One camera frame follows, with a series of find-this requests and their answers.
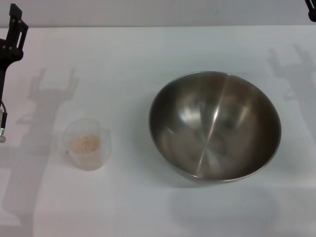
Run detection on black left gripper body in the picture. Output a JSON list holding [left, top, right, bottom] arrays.
[[0, 39, 23, 102]]

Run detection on white rice grains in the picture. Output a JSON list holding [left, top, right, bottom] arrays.
[[69, 133, 101, 155]]

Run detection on translucent plastic measuring cup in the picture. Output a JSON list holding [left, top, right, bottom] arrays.
[[63, 118, 112, 171]]

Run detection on stainless steel mixing bowl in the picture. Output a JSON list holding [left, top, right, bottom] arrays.
[[148, 71, 282, 185]]

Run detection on left wrist cable with connector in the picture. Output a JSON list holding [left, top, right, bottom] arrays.
[[0, 100, 8, 144]]

